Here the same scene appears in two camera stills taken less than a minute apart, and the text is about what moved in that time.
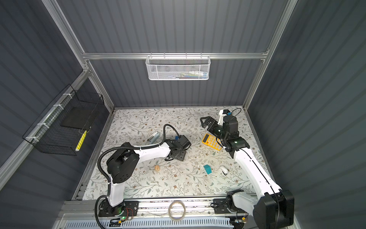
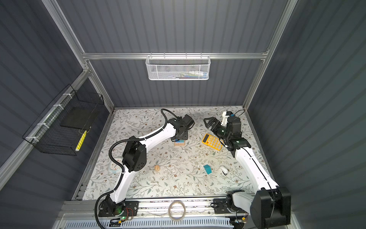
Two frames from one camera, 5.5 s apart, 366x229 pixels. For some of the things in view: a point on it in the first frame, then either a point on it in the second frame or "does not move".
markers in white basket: x=190 y=75 does not move
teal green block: x=208 y=169 does not move
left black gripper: x=183 y=156 -> x=185 y=137
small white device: x=224 y=170 does not move
